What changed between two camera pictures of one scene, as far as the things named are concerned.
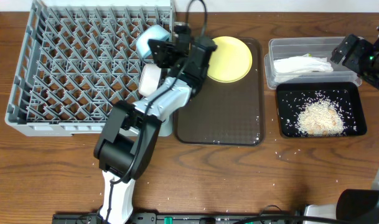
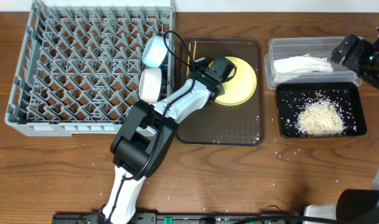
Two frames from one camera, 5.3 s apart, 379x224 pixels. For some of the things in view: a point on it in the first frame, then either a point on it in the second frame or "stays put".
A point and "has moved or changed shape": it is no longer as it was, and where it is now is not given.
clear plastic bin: (305, 60) stays put
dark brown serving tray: (225, 114) stays put
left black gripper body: (165, 61) to (216, 91)
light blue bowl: (152, 32) has moved or changed shape
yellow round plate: (231, 61) to (241, 87)
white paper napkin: (302, 63) stays put
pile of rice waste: (321, 118) stays put
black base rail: (139, 218) stays put
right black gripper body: (361, 59) stays put
